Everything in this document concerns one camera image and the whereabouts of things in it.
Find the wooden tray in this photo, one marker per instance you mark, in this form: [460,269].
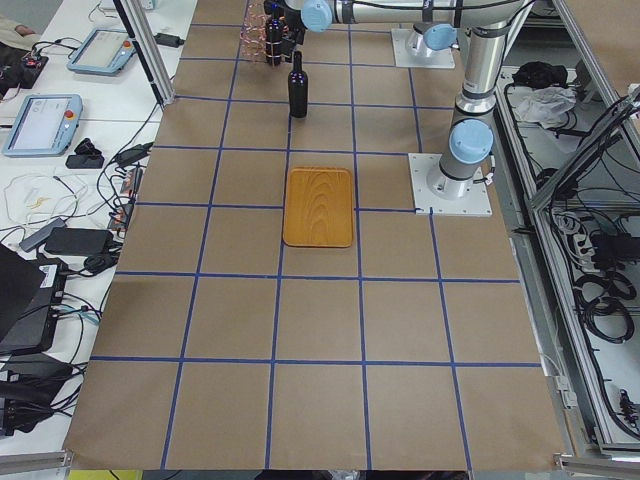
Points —
[318,209]

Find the aluminium frame post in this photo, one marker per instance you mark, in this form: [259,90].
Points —
[137,26]

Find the dark wine bottle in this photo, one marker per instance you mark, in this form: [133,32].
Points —
[273,40]
[298,84]

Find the black laptop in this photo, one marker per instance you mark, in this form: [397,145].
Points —
[31,290]

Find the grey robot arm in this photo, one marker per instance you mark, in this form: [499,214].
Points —
[317,16]
[470,137]

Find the far teach pendant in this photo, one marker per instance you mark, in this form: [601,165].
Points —
[104,52]

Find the teach pendant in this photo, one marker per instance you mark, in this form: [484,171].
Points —
[104,52]
[45,126]

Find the copper wire bottle basket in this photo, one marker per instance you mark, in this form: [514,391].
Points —
[253,31]

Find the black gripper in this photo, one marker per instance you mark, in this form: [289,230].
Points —
[287,44]

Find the black power adapter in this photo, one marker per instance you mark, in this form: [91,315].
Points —
[169,40]

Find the near teach pendant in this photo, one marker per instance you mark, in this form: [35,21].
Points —
[45,126]

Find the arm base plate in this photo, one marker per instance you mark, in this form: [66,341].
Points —
[436,194]
[411,51]

